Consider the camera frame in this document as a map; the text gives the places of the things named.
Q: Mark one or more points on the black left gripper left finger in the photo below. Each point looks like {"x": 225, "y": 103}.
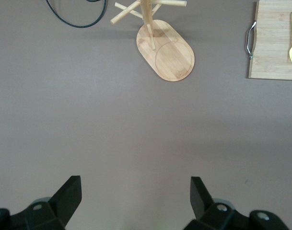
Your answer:
{"x": 52, "y": 210}

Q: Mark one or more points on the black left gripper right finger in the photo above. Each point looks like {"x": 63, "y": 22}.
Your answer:
{"x": 215, "y": 213}

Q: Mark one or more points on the wooden mug rack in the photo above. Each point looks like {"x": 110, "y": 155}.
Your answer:
{"x": 172, "y": 60}

